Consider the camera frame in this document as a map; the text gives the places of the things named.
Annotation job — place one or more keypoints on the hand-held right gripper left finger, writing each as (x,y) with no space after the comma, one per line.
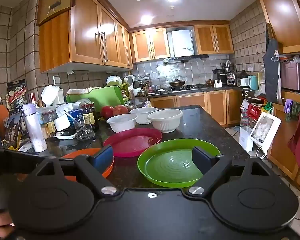
(103,156)

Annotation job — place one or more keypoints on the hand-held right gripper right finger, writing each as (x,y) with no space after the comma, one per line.
(198,157)

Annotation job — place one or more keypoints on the orange plastic plate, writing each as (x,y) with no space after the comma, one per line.
(77,152)

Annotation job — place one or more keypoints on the crimson plastic plate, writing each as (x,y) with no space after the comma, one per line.
(132,142)

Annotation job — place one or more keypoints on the green plastic plate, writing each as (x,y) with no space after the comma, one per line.
(165,165)

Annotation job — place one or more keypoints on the white ribbed plastic bowl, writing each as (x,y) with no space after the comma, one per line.
(142,116)
(121,125)
(165,122)

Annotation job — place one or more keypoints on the smartphone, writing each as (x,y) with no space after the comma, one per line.
(12,130)

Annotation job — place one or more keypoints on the clear glass cup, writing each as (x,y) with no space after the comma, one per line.
(83,132)

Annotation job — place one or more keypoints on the lavender water bottle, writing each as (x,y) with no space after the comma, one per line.
(36,135)

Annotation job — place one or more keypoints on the orange jug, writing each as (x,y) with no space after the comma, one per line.
(1,120)

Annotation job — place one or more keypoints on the dark sauce jar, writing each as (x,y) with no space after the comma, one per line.
(89,117)

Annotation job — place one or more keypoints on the black food tray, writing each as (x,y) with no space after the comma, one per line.
(65,136)

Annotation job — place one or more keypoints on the red apple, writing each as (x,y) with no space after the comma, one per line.
(120,110)
(107,112)

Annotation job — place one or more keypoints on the white paper bag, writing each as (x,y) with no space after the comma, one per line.
(245,140)

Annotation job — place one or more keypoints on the blue tissue pack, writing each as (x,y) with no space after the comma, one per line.
(76,115)

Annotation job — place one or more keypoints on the white round container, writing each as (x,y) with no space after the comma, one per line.
(62,123)

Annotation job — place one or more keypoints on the wooden base cabinet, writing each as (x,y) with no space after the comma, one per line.
(215,105)

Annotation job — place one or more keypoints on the clear yellow-label jar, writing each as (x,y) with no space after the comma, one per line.
(48,125)

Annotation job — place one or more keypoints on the green cutting board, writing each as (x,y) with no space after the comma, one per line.
(102,100)

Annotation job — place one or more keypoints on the clear plastic lidded container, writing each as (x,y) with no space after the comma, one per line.
(83,102)

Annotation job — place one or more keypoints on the black printed tea box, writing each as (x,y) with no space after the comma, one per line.
(16,97)

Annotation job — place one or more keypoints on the white bottle red cap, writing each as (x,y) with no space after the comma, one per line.
(33,98)

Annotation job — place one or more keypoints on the lavender hanging cloth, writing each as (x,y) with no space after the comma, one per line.
(147,104)

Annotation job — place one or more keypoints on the cream cloth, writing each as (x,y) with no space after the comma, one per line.
(82,90)

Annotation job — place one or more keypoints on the gas stove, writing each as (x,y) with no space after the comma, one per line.
(197,87)

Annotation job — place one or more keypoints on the red shopping bag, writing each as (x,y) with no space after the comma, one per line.
(252,111)

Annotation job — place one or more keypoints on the white windowed gift box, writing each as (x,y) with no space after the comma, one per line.
(265,130)

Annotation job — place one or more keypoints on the green dish rack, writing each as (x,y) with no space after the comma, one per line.
(126,87)

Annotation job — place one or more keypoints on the white knife holder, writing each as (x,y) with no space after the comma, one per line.
(218,84)

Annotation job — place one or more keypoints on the white dinner plate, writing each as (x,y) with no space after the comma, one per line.
(113,80)

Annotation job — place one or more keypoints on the dark wok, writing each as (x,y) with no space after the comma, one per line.
(177,83)

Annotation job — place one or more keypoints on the white plastic basin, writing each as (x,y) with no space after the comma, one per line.
(51,95)

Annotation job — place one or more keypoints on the black coffee machine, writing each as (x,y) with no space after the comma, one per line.
(218,77)

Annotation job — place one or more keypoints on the wooden side cabinet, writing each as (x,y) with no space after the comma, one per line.
(282,160)

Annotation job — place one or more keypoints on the glass storage jar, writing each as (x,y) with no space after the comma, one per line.
(231,79)

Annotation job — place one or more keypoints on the small white appliance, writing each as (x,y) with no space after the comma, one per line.
(244,83)

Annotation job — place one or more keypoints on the teal electric kettle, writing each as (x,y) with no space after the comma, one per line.
(253,83)

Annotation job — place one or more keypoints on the dark clay cooker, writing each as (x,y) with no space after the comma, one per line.
(243,74)

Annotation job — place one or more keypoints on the steel pot stack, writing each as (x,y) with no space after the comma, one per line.
(227,66)

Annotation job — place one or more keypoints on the range hood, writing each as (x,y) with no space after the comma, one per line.
(187,58)

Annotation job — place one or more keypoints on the red towel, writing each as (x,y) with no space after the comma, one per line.
(298,140)

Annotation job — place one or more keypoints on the purple rubber glove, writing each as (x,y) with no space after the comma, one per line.
(288,105)

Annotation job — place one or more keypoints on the green patterned cloth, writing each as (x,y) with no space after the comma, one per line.
(296,110)

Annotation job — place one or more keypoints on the dark apron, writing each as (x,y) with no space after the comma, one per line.
(272,75)

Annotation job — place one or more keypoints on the white water heater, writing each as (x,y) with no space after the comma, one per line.
(181,42)

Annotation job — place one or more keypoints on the pink appliance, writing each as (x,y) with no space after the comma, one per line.
(293,76)

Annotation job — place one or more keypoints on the tall wooden cabinet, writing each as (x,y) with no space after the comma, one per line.
(282,17)

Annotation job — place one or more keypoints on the white wall socket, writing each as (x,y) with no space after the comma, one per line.
(57,80)

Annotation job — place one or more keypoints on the long wooden wall cabinet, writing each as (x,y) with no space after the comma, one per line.
(85,30)

